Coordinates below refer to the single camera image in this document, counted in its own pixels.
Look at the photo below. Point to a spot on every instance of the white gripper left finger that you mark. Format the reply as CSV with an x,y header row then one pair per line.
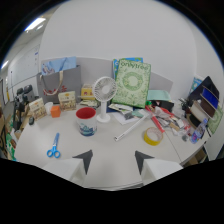
x,y
73,168

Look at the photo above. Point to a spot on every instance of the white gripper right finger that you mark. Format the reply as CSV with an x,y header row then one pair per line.
x,y
154,169

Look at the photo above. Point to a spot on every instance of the blue scissors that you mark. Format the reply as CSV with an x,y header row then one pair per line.
x,y
54,148

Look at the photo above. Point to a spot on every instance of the yellow tape roll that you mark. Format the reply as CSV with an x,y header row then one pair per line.
x,y
153,136

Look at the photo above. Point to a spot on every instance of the white mug with red inside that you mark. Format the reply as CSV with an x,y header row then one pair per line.
x,y
86,121

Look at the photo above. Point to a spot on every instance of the red wrapped stick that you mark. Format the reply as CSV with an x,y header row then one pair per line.
x,y
155,120

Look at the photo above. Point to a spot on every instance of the blue purple packet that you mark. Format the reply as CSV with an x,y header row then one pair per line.
x,y
198,132

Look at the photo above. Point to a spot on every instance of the small orange box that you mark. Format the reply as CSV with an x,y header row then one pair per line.
x,y
55,111

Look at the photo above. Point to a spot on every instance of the white small cup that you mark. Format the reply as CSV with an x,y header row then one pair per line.
x,y
48,107

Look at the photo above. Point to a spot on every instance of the beige printed snack box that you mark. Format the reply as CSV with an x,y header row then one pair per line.
x,y
67,100
37,108

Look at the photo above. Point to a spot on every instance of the light green paper sheet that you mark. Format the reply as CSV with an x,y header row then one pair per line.
x,y
158,95

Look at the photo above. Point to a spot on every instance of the white desk fan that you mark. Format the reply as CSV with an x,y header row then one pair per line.
x,y
104,96

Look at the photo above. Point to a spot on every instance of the yellow small carton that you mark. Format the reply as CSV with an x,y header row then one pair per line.
x,y
87,91

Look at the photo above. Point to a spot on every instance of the grey paper bag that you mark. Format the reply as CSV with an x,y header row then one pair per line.
x,y
60,83

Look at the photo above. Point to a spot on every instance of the black desk file organizer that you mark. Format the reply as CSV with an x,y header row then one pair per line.
x,y
206,100

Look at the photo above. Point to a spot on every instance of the green onlytree box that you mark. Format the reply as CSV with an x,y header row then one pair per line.
x,y
132,83

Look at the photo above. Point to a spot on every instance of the blue printed bag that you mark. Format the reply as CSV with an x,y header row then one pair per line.
x,y
58,65

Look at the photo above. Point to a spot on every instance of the blue book behind green box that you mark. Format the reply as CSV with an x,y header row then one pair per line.
x,y
115,64

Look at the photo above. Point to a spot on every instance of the black camera equipment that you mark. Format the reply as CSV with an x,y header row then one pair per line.
x,y
20,103

